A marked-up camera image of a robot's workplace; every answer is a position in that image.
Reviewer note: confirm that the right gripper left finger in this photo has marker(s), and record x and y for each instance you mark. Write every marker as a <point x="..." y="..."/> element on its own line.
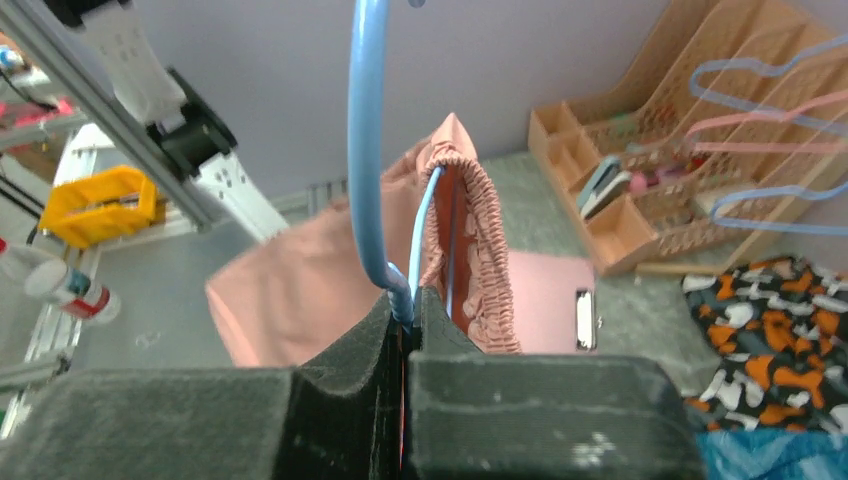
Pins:
<point x="335" y="417"/>

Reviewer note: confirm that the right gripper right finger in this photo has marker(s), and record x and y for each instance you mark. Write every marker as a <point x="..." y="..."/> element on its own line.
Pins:
<point x="472" y="415"/>

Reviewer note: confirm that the pink shorts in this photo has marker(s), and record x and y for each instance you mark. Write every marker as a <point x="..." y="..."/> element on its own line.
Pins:
<point x="283" y="302"/>

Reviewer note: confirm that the light blue wire hanger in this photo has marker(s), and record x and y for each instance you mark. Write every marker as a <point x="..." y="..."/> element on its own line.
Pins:
<point x="364" y="133"/>

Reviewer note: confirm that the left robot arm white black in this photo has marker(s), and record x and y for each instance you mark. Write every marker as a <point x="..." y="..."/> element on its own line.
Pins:
<point x="197" y="145"/>

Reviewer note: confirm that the blue shark print shorts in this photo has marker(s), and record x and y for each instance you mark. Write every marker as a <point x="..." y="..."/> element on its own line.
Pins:
<point x="774" y="454"/>

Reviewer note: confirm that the orange camouflage shorts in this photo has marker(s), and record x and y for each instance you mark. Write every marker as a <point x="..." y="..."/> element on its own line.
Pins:
<point x="780" y="329"/>

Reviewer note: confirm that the pink hanger on left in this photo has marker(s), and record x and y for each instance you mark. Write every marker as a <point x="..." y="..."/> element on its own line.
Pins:
<point x="769" y="118"/>

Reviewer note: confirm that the pink flat board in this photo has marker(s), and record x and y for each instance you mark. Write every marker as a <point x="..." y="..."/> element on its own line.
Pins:
<point x="555" y="303"/>

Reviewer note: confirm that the yellow plastic bin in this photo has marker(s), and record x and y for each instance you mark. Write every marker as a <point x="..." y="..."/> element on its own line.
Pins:
<point x="119" y="201"/>

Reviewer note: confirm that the clear plastic bottle red cap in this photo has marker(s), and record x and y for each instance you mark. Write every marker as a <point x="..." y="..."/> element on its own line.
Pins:
<point x="50" y="279"/>

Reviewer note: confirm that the peach plastic file organizer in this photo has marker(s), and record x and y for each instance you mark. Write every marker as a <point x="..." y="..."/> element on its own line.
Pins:
<point x="602" y="152"/>

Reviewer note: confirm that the aluminium frame post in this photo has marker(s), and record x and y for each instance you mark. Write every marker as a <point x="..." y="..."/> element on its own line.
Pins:
<point x="22" y="21"/>

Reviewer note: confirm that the red clamp on frame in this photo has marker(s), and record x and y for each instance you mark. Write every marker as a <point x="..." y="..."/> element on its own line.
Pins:
<point x="19" y="115"/>

